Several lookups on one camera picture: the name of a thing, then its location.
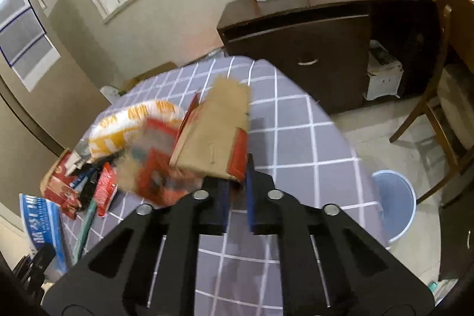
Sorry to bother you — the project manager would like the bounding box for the light blue trash bin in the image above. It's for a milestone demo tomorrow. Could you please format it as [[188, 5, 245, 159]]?
[[370, 170, 417, 246]]

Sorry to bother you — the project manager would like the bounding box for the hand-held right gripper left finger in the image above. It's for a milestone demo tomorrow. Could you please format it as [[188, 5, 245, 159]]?
[[41, 179, 232, 316]]

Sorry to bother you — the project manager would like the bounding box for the small red snack packet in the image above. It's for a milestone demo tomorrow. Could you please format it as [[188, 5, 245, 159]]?
[[92, 163, 119, 216]]

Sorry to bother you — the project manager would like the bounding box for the black snack packet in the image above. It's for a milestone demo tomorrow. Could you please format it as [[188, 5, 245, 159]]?
[[70, 168, 100, 213]]

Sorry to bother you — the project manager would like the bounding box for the brown and red cardboard box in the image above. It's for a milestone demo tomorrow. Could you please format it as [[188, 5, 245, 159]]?
[[169, 75, 252, 191]]

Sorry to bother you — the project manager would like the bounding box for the brown and red snack box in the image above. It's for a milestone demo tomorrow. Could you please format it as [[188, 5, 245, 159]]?
[[40, 149, 84, 220]]

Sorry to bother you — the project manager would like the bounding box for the green stick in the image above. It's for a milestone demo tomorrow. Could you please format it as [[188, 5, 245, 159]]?
[[76, 199, 97, 263]]

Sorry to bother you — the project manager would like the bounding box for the blue and white printed packet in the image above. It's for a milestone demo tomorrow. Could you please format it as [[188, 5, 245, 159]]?
[[19, 194, 69, 274]]

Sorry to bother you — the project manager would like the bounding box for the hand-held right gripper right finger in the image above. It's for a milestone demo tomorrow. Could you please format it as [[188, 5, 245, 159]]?
[[245, 152, 435, 316]]

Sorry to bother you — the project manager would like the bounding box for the dark brown drawer cabinet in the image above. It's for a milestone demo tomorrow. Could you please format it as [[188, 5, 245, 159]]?
[[217, 0, 438, 115]]

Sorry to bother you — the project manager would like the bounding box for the white storage basket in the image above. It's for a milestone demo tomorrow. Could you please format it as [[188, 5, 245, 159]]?
[[365, 40, 404, 101]]

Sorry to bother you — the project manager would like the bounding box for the yellow and white plastic bag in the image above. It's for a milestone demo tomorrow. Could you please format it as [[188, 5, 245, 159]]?
[[89, 99, 186, 163]]

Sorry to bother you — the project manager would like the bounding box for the large red snack packet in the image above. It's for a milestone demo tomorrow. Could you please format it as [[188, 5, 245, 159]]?
[[131, 118, 202, 207]]

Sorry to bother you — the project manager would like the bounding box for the wooden chair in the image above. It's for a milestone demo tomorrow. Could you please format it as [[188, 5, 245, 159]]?
[[389, 0, 474, 196]]

